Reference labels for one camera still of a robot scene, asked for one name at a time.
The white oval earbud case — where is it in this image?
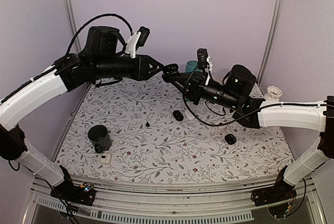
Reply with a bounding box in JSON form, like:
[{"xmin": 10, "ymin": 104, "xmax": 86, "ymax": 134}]
[{"xmin": 185, "ymin": 110, "xmax": 195, "ymax": 121}]

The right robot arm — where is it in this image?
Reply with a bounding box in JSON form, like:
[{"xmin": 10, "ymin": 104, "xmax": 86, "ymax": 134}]
[{"xmin": 162, "ymin": 64, "xmax": 333, "ymax": 201}]

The white square earbud case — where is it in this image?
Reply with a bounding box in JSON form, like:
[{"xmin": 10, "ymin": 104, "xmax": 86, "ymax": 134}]
[{"xmin": 100, "ymin": 153, "xmax": 112, "ymax": 164}]

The white ribbed vase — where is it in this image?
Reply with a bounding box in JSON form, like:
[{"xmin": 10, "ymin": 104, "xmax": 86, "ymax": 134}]
[{"xmin": 264, "ymin": 86, "xmax": 282, "ymax": 102}]

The front aluminium rail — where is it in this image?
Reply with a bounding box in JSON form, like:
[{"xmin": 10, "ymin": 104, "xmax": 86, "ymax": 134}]
[{"xmin": 25, "ymin": 174, "xmax": 327, "ymax": 224}]

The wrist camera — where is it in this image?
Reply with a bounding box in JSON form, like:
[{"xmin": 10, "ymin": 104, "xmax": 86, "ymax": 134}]
[
  {"xmin": 197, "ymin": 48, "xmax": 208, "ymax": 69},
  {"xmin": 136, "ymin": 26, "xmax": 150, "ymax": 47}
]

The teal cylindrical vase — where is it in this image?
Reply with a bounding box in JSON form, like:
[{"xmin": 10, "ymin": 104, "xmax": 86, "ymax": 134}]
[{"xmin": 185, "ymin": 60, "xmax": 200, "ymax": 73}]

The small black round case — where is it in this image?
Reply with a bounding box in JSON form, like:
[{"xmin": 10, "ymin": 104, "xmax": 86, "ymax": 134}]
[{"xmin": 224, "ymin": 134, "xmax": 236, "ymax": 145}]

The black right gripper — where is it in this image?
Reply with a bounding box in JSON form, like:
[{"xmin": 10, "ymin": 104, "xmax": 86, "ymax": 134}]
[{"xmin": 170, "ymin": 71, "xmax": 240, "ymax": 111}]

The black oval earbud case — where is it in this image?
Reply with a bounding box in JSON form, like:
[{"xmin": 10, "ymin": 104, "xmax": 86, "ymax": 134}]
[{"xmin": 173, "ymin": 110, "xmax": 184, "ymax": 122}]

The aluminium frame post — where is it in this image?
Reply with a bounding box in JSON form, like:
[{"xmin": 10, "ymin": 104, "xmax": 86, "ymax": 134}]
[
  {"xmin": 257, "ymin": 0, "xmax": 283, "ymax": 86},
  {"xmin": 58, "ymin": 0, "xmax": 80, "ymax": 52}
]

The black gold-trimmed earbud charging case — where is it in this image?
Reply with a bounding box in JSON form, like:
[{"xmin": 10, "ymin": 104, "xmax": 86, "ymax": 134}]
[{"xmin": 162, "ymin": 64, "xmax": 178, "ymax": 78}]

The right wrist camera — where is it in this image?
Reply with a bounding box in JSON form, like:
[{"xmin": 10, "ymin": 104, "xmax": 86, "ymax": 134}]
[{"xmin": 197, "ymin": 48, "xmax": 208, "ymax": 69}]

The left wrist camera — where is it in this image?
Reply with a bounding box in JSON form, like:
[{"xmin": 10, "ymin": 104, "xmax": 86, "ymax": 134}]
[{"xmin": 136, "ymin": 26, "xmax": 150, "ymax": 47}]

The floral patterned table mat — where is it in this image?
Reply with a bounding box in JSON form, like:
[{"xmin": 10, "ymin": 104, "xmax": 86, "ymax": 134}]
[{"xmin": 56, "ymin": 77, "xmax": 293, "ymax": 184}]

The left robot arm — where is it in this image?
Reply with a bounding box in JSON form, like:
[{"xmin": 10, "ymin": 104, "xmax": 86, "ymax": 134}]
[{"xmin": 1, "ymin": 22, "xmax": 164, "ymax": 200}]

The right rear aluminium frame post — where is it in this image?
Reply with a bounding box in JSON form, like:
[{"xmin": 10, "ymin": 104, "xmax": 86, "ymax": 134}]
[{"xmin": 257, "ymin": 0, "xmax": 283, "ymax": 86}]

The dark grey mug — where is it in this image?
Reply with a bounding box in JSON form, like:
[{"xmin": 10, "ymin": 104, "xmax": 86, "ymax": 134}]
[{"xmin": 88, "ymin": 125, "xmax": 112, "ymax": 154}]

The left rear aluminium frame post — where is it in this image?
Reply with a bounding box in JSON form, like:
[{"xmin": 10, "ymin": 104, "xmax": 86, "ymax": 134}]
[{"xmin": 58, "ymin": 0, "xmax": 80, "ymax": 52}]

